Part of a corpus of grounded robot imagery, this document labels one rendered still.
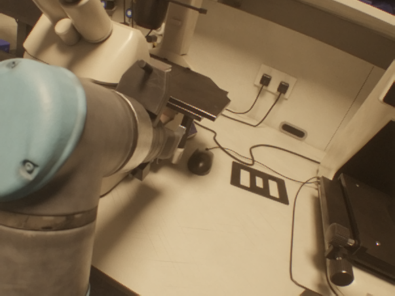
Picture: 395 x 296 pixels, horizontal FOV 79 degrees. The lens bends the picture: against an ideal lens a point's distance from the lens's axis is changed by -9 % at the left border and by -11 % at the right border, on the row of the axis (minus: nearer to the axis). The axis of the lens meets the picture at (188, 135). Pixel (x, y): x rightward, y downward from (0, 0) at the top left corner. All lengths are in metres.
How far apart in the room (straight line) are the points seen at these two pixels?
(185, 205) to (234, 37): 0.72
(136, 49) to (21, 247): 0.29
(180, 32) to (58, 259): 0.63
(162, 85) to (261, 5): 0.94
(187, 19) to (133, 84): 0.43
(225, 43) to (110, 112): 0.92
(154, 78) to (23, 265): 0.22
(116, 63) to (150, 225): 0.28
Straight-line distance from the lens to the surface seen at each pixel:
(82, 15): 0.36
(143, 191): 0.55
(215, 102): 0.50
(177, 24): 0.72
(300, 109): 1.11
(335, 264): 0.50
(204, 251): 0.49
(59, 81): 0.18
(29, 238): 0.20
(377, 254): 0.57
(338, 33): 1.21
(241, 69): 1.09
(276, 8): 1.20
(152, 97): 0.31
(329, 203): 0.65
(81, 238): 0.21
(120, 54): 0.39
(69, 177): 0.18
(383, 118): 0.68
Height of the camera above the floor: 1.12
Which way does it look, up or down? 28 degrees down
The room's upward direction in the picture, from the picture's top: 20 degrees clockwise
